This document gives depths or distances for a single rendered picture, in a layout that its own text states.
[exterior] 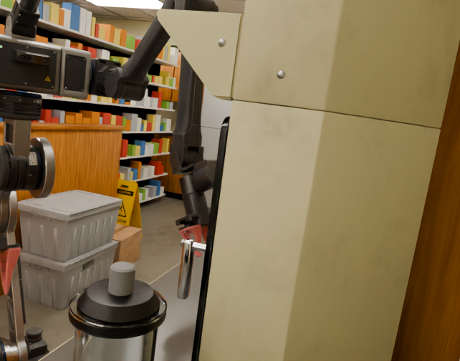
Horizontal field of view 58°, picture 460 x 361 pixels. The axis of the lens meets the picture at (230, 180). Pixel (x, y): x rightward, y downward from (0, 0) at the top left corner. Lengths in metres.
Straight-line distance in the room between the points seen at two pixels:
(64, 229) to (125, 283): 2.27
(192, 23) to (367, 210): 0.32
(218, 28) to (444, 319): 0.69
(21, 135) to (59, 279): 1.61
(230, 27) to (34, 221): 2.49
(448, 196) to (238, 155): 0.48
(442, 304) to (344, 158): 0.49
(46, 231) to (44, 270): 0.25
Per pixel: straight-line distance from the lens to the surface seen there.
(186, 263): 0.60
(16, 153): 1.41
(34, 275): 3.00
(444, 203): 0.87
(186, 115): 1.05
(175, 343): 0.87
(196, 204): 1.02
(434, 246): 0.88
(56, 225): 2.78
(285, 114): 0.48
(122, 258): 3.50
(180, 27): 0.54
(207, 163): 0.99
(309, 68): 0.48
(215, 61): 0.51
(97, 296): 0.49
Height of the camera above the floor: 1.40
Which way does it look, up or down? 9 degrees down
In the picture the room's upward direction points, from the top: 8 degrees clockwise
